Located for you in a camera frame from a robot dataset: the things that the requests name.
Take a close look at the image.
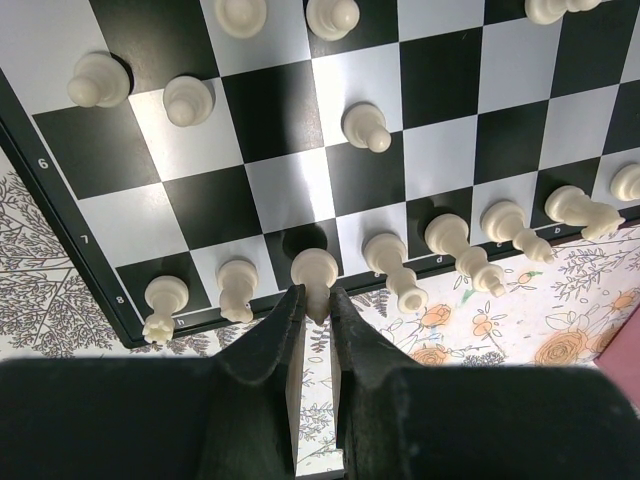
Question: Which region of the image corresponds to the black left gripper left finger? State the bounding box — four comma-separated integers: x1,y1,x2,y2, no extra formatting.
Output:
1,286,306,479

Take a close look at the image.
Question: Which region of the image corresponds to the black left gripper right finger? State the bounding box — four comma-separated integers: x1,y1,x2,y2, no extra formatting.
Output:
330,288,639,479

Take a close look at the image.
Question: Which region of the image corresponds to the white bishop piece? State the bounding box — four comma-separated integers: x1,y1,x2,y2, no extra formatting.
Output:
480,200,554,264

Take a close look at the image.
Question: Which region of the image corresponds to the black and grey chessboard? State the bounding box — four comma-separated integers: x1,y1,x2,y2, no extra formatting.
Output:
1,1,639,356

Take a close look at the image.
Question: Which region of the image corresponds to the floral tablecloth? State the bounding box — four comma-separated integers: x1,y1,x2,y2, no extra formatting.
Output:
0,159,640,480

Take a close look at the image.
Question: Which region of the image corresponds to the pink plastic box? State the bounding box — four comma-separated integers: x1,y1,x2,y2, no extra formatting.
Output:
595,307,640,407

